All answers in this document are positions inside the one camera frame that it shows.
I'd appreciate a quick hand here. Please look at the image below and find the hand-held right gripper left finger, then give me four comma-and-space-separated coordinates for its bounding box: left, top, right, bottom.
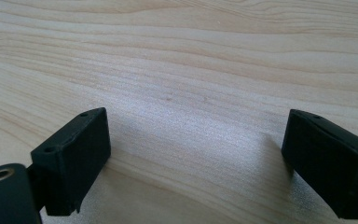
27, 106, 112, 217

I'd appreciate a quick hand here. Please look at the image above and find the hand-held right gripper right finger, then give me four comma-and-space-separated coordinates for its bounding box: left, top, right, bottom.
281, 108, 358, 220

